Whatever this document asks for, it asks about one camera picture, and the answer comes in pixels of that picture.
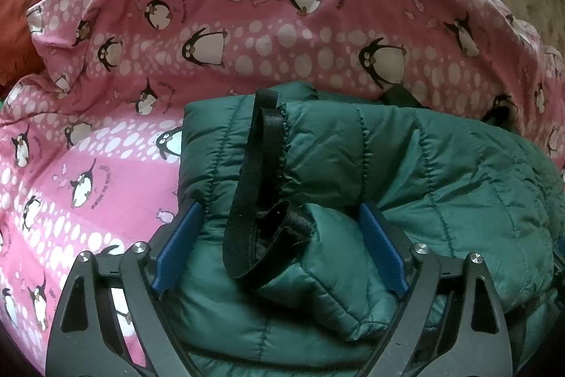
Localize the dark green puffer jacket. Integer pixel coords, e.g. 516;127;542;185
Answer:
177;80;565;377

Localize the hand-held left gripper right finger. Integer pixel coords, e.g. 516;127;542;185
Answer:
358;202;515;377

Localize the pink penguin print blanket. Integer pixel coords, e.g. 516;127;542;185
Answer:
0;0;565;369

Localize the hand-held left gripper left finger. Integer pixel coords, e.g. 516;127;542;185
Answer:
45;200;204;377

